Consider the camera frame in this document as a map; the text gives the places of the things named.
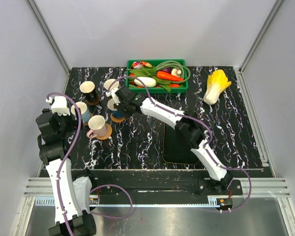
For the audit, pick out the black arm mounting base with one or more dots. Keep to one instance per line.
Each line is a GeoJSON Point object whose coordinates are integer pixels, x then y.
{"type": "Point", "coordinates": [158, 187]}

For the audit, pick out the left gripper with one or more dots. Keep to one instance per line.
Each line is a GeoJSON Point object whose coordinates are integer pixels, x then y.
{"type": "Point", "coordinates": [73, 122]}

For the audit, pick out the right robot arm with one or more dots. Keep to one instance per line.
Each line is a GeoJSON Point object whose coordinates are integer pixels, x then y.
{"type": "Point", "coordinates": [188, 129]}

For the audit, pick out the grey blue cup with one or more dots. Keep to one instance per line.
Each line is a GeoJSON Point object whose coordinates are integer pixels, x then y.
{"type": "Point", "coordinates": [111, 84]}

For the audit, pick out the white radish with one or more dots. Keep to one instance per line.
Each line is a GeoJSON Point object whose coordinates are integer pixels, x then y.
{"type": "Point", "coordinates": [145, 81]}

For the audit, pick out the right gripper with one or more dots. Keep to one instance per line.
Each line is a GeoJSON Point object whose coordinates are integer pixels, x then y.
{"type": "Point", "coordinates": [126, 115]}

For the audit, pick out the pink cup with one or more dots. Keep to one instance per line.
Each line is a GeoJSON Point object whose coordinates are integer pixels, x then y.
{"type": "Point", "coordinates": [97, 127]}

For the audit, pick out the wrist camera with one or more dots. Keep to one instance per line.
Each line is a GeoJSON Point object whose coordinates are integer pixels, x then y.
{"type": "Point", "coordinates": [58, 105]}
{"type": "Point", "coordinates": [112, 95]}

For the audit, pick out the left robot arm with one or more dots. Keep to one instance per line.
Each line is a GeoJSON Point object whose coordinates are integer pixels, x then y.
{"type": "Point", "coordinates": [71, 190]}

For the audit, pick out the white cup dark body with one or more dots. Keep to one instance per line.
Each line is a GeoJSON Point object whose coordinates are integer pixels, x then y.
{"type": "Point", "coordinates": [88, 89]}

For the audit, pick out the purple onion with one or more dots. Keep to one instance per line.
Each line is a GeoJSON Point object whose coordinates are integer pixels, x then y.
{"type": "Point", "coordinates": [167, 70]}

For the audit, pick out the colourful snack packet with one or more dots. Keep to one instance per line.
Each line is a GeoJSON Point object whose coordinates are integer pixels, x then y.
{"type": "Point", "coordinates": [140, 64]}

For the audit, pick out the yellow napa cabbage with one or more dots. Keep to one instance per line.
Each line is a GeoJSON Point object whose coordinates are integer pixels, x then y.
{"type": "Point", "coordinates": [217, 82]}

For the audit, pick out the orange carrot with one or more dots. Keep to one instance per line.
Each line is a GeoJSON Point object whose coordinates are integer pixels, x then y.
{"type": "Point", "coordinates": [169, 77]}

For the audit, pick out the dark walnut coaster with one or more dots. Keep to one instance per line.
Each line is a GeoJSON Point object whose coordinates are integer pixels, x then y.
{"type": "Point", "coordinates": [93, 100]}

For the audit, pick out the woven rattan coaster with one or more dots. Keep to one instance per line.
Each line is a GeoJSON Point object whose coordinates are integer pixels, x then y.
{"type": "Point", "coordinates": [109, 132]}

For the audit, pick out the dark blue cup front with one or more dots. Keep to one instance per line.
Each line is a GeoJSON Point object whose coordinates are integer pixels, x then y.
{"type": "Point", "coordinates": [115, 113]}

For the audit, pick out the leafy green vegetable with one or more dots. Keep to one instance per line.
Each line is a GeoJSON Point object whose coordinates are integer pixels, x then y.
{"type": "Point", "coordinates": [149, 72]}

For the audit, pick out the light brown wooden coaster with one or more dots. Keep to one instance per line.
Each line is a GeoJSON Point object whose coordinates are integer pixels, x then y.
{"type": "Point", "coordinates": [86, 123]}
{"type": "Point", "coordinates": [117, 120]}

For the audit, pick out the light blue cup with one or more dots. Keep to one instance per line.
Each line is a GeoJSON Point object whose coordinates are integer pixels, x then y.
{"type": "Point", "coordinates": [85, 113]}

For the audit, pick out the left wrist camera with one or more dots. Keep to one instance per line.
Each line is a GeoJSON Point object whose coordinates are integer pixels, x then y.
{"type": "Point", "coordinates": [58, 105]}

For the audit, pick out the white mushroom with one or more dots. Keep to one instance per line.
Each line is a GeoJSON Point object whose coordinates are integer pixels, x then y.
{"type": "Point", "coordinates": [176, 72]}

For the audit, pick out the green plastic vegetable tray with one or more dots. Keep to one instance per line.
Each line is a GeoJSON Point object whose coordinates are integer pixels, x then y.
{"type": "Point", "coordinates": [154, 62]}

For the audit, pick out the black serving tray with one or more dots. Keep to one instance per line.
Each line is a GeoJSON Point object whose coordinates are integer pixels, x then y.
{"type": "Point", "coordinates": [174, 152]}

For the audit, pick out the green long beans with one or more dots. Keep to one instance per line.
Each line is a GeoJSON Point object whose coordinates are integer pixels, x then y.
{"type": "Point", "coordinates": [175, 64]}

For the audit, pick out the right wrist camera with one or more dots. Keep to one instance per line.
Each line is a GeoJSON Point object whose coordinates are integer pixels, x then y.
{"type": "Point", "coordinates": [112, 95]}

